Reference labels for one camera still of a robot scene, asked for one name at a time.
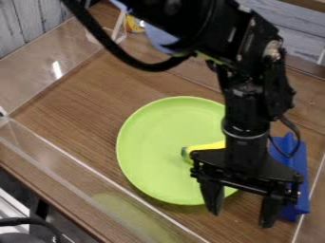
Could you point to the clear acrylic corner bracket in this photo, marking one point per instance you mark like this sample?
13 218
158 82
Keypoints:
118 32

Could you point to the green round plate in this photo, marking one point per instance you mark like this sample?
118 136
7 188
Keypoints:
150 140

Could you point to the yellow toy banana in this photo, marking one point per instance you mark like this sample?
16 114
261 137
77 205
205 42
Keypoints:
207 146

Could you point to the blue plastic block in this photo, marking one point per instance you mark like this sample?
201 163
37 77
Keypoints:
298 163

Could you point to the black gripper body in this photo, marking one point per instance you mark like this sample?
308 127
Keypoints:
243 166

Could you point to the clear acrylic tray wall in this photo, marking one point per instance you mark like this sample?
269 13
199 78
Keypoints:
112 214

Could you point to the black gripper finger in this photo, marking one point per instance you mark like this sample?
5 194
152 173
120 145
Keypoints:
271 207
213 194

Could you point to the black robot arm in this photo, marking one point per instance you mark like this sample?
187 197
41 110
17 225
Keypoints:
242 48

